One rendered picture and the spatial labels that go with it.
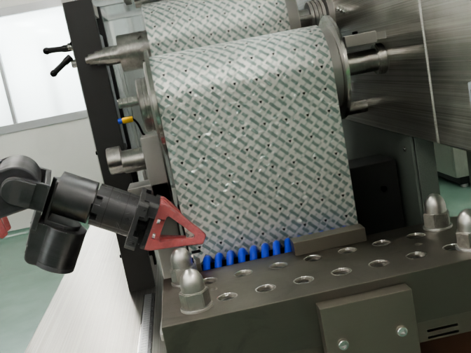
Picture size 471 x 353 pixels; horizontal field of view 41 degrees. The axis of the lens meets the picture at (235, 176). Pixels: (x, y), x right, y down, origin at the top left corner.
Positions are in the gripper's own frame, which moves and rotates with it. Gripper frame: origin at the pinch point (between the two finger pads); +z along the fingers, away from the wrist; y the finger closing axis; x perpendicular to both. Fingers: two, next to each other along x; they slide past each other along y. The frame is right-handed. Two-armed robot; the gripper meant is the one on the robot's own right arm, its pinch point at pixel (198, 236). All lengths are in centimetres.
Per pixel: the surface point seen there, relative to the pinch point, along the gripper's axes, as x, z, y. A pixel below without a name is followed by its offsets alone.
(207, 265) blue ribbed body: -2.5, 1.9, 3.7
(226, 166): 10.3, 0.3, 0.3
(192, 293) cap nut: -2.1, -0.9, 17.8
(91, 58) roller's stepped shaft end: 17.4, -24.1, -30.0
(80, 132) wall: -62, -75, -556
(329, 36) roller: 31.1, 8.0, -2.2
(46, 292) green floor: -147, -43, -343
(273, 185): 9.9, 7.3, 0.3
